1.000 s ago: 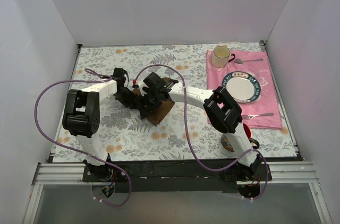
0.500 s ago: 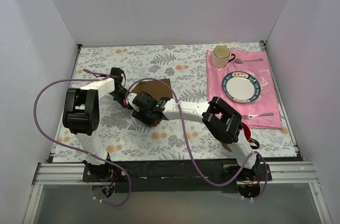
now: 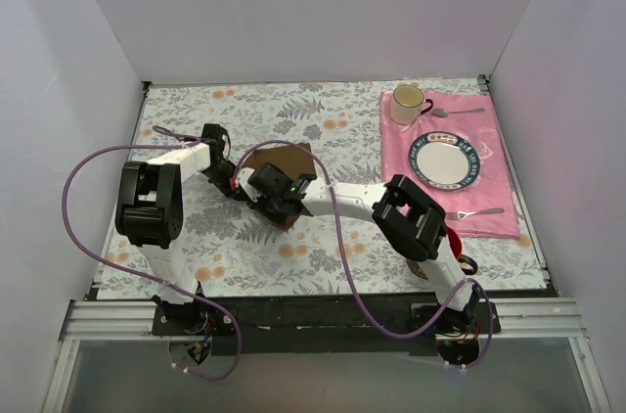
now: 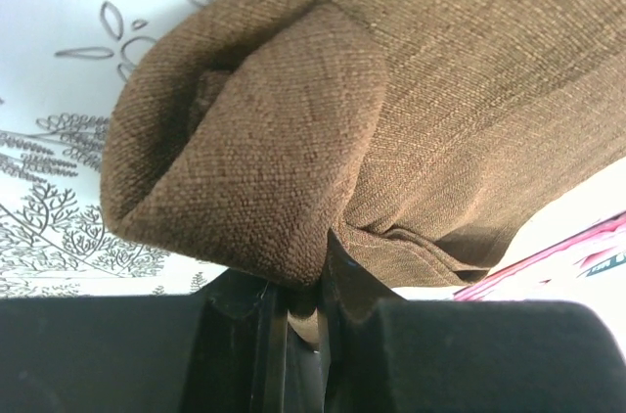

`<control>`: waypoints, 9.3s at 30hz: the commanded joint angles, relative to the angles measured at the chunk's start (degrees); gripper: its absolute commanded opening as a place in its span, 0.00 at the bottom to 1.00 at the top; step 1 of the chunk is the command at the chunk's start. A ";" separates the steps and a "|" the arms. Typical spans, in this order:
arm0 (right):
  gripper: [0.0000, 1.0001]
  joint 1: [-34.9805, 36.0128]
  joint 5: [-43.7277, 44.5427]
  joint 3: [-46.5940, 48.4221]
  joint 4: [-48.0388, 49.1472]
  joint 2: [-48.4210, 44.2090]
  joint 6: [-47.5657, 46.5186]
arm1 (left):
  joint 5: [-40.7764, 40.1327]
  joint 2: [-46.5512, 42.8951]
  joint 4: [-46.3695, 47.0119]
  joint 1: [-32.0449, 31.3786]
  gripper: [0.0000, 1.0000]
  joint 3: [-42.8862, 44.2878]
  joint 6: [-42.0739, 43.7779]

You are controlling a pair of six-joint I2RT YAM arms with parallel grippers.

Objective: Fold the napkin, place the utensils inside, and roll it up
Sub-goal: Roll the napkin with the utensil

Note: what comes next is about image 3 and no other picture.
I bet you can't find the brown cloth napkin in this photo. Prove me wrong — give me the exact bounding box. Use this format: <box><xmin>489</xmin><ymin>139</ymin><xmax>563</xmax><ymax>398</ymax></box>
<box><xmin>243</xmin><ymin>144</ymin><xmax>317</xmax><ymax>231</ymax></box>

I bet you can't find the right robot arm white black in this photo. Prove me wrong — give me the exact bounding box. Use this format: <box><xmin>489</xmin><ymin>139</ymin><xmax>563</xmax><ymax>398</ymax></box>
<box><xmin>235</xmin><ymin>163</ymin><xmax>478</xmax><ymax>333</ymax></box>

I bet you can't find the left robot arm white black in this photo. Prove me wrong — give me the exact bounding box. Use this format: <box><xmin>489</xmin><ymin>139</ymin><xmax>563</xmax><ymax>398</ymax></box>
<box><xmin>115</xmin><ymin>123</ymin><xmax>236</xmax><ymax>296</ymax></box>

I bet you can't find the floral tablecloth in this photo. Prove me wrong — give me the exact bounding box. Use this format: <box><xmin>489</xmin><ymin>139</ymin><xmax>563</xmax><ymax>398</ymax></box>
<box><xmin>97</xmin><ymin>78</ymin><xmax>548</xmax><ymax>300</ymax></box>

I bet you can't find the black base bar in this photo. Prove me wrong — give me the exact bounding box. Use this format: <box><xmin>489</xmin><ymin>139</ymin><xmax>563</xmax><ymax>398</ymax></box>
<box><xmin>152</xmin><ymin>296</ymin><xmax>501</xmax><ymax>358</ymax></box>

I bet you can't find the cream enamel mug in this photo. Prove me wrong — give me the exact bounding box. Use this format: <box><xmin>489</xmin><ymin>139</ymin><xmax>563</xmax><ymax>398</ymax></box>
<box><xmin>389</xmin><ymin>85</ymin><xmax>433</xmax><ymax>125</ymax></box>

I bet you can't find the white plate dark rim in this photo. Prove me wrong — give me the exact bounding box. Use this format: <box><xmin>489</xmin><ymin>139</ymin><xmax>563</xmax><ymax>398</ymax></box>
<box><xmin>407</xmin><ymin>131</ymin><xmax>481</xmax><ymax>192</ymax></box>

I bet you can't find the silver fork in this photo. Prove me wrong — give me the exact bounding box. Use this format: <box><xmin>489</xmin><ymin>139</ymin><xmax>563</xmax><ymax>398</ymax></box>
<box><xmin>446</xmin><ymin>207</ymin><xmax>505</xmax><ymax>221</ymax></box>

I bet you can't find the silver spoon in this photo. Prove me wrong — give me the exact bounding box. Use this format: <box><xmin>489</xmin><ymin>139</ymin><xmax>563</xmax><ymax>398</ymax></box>
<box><xmin>431</xmin><ymin>108</ymin><xmax>485</xmax><ymax>118</ymax></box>

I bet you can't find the red interior dark mug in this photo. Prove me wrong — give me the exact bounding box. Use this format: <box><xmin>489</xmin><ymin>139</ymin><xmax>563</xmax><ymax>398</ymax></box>
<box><xmin>408</xmin><ymin>229</ymin><xmax>478</xmax><ymax>280</ymax></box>

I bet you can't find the pink satin cloth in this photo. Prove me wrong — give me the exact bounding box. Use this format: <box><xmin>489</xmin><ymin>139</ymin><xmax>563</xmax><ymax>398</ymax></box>
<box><xmin>380</xmin><ymin>91</ymin><xmax>520</xmax><ymax>239</ymax></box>

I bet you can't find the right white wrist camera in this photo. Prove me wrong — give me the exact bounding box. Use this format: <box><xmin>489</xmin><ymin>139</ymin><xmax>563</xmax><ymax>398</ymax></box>
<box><xmin>229</xmin><ymin>167</ymin><xmax>261</xmax><ymax>203</ymax></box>

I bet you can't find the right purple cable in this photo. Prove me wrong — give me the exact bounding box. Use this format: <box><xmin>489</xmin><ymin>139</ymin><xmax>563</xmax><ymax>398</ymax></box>
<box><xmin>232</xmin><ymin>140</ymin><xmax>495</xmax><ymax>369</ymax></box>

